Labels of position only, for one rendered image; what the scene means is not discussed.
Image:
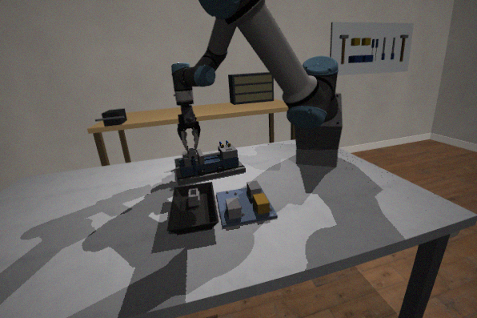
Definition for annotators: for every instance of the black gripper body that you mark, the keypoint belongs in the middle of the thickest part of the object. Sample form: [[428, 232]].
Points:
[[180, 119]]

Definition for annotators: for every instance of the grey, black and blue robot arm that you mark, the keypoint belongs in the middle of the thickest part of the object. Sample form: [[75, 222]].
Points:
[[307, 89]]

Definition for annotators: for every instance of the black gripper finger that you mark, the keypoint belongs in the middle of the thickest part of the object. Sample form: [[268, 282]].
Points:
[[196, 134], [182, 134]]

